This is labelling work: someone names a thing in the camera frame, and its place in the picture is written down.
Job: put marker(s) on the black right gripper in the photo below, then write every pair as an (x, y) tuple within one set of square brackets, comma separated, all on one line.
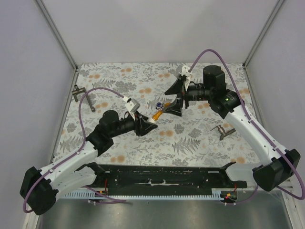
[(176, 108)]

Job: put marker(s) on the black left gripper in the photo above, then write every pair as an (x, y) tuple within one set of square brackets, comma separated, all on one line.
[(141, 127)]

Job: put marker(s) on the white pipe elbow fitting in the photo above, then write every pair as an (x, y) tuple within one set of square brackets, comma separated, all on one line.
[(151, 120)]

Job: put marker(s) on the orange faucet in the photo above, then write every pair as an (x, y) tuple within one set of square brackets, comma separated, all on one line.
[(160, 108)]

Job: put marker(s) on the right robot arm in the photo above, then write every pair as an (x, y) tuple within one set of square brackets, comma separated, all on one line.
[(277, 164)]

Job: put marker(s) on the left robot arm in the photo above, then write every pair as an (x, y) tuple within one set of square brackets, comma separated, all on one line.
[(41, 188)]

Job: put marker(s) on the floral patterned table mat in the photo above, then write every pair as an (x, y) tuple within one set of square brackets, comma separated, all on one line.
[(200, 137)]

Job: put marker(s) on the brushed steel faucet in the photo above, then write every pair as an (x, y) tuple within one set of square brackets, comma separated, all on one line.
[(222, 131)]

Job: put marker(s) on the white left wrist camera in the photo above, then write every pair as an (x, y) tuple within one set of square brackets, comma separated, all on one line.
[(131, 105)]

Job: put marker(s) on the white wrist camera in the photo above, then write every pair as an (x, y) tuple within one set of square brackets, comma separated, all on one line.
[(131, 105), (183, 72)]

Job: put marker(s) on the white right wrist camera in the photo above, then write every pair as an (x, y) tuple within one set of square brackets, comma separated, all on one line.
[(183, 72)]

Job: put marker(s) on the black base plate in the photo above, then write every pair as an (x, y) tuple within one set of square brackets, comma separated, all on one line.
[(161, 181)]

